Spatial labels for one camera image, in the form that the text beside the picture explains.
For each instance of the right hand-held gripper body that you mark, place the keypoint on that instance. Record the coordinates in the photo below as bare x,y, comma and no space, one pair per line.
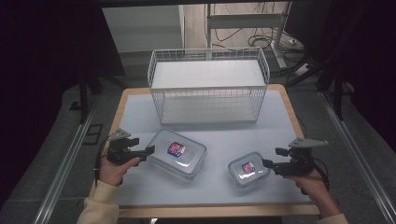
300,161

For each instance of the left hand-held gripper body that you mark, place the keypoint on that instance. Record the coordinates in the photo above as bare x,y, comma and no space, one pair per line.
118,151

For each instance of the small clear food container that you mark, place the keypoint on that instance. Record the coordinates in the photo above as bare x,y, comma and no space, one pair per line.
248,169

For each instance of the large clear food container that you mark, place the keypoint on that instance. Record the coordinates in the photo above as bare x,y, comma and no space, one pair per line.
176,154

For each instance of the person's left hand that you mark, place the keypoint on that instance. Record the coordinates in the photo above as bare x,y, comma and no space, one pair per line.
113,171

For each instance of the person's right hand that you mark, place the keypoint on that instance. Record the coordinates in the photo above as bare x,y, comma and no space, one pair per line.
306,182

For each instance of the white table mat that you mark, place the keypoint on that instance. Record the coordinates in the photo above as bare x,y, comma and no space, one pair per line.
214,140

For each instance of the black metal stand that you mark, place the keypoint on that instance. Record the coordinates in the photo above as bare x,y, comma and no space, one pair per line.
337,93
83,96

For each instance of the wooden table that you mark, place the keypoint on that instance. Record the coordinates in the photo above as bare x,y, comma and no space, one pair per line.
218,212

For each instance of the white power strip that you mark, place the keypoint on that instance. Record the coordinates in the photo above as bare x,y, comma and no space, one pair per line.
302,70

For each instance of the aluminium floor rail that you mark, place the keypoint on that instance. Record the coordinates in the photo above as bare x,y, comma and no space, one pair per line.
63,168
358,149

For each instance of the white metal desk frame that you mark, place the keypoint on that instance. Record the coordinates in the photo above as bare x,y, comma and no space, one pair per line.
246,21

